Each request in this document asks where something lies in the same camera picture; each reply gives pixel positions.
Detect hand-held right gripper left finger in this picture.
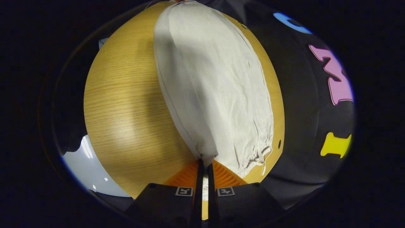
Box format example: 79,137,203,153
125,158,204,228

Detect white jeans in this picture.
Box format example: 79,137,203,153
153,0,274,201

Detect black backdrop cloth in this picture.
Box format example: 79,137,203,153
196,0,356,210

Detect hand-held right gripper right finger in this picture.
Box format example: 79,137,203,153
207,159,285,228

